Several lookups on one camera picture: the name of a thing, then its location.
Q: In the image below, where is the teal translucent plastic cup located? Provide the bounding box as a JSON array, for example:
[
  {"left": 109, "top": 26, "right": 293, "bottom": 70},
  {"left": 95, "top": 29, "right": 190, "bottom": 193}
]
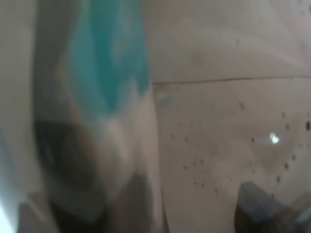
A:
[{"left": 67, "top": 0, "right": 151, "bottom": 115}]

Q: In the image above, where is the grey translucent water bottle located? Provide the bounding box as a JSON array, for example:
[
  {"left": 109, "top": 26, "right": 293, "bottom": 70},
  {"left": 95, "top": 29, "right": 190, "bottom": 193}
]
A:
[{"left": 0, "top": 0, "right": 311, "bottom": 233}]

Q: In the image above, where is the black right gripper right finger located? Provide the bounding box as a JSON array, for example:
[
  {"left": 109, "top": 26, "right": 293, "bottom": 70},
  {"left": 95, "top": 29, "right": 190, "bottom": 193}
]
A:
[{"left": 234, "top": 181, "right": 311, "bottom": 233}]

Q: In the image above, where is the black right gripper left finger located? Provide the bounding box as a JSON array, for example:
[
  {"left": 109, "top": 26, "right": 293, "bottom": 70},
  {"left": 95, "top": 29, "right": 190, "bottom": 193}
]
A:
[{"left": 19, "top": 175, "right": 153, "bottom": 233}]

